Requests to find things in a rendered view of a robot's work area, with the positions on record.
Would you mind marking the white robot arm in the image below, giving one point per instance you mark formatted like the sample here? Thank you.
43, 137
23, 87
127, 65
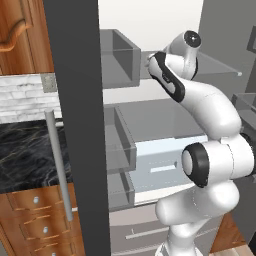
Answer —
213, 110

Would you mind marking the dark grey fridge door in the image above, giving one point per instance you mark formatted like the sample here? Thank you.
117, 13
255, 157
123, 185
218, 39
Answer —
78, 100

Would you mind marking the clear grey door bin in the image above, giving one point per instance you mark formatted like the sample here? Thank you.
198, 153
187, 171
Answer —
120, 156
120, 195

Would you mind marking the grey wall socket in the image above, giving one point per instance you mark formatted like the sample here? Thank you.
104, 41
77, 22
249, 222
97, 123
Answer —
49, 82

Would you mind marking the wooden drawer front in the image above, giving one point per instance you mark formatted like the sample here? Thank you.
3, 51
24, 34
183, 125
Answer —
46, 196
63, 248
56, 226

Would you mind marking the white fridge crisper drawer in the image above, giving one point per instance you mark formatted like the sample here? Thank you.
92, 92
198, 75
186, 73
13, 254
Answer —
156, 156

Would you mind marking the round silver drawer knob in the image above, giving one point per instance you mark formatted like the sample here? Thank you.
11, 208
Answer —
45, 230
35, 200

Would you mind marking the wooden cupboard door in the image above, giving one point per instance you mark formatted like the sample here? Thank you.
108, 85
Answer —
36, 36

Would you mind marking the large grey door bin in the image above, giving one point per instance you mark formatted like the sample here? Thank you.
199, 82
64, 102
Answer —
118, 68

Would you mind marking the grey fridge body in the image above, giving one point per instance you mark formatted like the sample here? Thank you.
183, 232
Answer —
220, 26

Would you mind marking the grey freezer drawer front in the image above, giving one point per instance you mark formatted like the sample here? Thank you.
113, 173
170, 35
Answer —
133, 220

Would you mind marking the glass fridge shelf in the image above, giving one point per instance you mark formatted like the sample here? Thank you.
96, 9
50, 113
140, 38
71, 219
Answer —
213, 68

